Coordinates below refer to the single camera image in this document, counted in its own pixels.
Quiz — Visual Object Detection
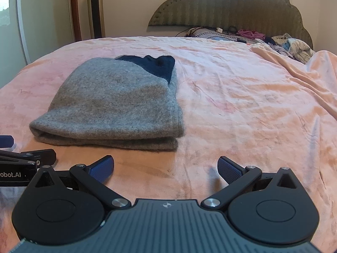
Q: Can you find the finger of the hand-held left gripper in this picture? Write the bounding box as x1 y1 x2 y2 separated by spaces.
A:
0 135 15 147
0 149 57 167

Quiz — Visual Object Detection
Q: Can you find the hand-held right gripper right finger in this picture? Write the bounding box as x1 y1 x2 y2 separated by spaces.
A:
201 156 302 213

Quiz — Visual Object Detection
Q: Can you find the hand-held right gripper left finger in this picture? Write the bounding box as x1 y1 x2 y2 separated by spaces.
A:
34 155 132 212

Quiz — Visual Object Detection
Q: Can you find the grey sweater with navy sleeves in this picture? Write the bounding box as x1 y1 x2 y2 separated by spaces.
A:
29 55 186 153

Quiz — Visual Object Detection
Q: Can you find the pile of light clothes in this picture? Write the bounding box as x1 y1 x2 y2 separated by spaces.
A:
271 33 316 64

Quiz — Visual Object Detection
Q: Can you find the pink blanket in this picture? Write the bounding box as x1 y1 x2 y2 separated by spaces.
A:
0 36 337 253

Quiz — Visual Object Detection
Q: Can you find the bright glass pane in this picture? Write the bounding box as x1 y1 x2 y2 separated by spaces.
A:
0 4 11 27

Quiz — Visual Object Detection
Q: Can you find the magenta garment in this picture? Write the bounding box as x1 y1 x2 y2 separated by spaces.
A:
237 30 266 40

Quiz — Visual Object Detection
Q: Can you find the patterned pillow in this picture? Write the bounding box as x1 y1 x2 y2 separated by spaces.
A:
186 27 240 42

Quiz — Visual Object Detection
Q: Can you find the gold tower air conditioner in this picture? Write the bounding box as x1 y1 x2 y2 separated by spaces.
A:
87 0 106 39

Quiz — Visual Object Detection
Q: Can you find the olive padded headboard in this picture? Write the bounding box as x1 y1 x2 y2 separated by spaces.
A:
148 0 314 50

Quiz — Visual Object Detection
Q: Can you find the white door frame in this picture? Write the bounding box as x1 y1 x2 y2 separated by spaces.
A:
16 0 31 65

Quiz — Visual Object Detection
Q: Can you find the black cable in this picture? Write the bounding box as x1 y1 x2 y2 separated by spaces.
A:
176 26 237 37

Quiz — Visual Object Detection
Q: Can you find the brown wooden frame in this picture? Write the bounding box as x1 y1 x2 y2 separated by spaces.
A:
70 0 82 42

